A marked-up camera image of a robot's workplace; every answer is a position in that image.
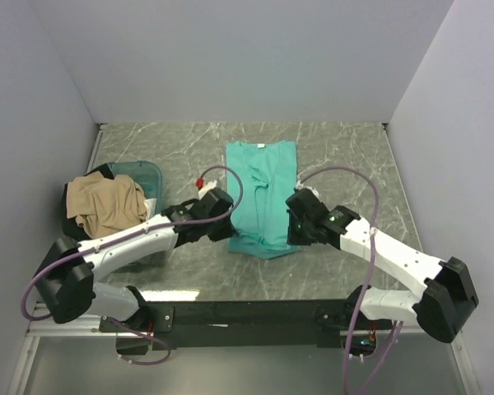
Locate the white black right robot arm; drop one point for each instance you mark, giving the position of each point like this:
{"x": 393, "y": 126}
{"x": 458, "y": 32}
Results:
{"x": 439, "y": 296}

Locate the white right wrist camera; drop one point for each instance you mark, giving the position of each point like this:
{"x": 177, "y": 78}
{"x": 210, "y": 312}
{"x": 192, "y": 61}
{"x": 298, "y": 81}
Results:
{"x": 301, "y": 186}

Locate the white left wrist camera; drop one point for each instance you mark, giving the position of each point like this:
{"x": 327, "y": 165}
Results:
{"x": 205, "y": 186}

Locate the beige t-shirt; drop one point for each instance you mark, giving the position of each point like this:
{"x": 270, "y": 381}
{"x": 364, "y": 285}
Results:
{"x": 101, "y": 206}

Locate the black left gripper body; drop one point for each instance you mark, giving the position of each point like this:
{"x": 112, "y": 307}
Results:
{"x": 221, "y": 229}

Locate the teal plastic laundry bin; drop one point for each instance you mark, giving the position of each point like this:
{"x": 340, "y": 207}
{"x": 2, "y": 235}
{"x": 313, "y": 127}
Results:
{"x": 145, "y": 173}

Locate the aluminium frame rail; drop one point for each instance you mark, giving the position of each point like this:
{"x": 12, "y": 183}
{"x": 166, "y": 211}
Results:
{"x": 76, "y": 358}

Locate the teal t-shirt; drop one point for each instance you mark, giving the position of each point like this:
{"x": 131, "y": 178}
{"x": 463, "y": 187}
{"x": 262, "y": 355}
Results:
{"x": 268, "y": 173}

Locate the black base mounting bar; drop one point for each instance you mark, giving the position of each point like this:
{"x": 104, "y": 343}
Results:
{"x": 248, "y": 323}

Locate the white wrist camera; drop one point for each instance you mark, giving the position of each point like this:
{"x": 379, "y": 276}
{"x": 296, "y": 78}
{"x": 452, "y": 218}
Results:
{"x": 205, "y": 186}
{"x": 301, "y": 186}

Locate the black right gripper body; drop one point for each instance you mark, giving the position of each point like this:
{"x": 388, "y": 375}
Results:
{"x": 299, "y": 230}

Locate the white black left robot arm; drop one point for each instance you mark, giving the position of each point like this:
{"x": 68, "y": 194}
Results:
{"x": 70, "y": 279}

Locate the white t-shirt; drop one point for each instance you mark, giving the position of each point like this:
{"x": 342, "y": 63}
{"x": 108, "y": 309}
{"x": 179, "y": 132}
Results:
{"x": 150, "y": 205}

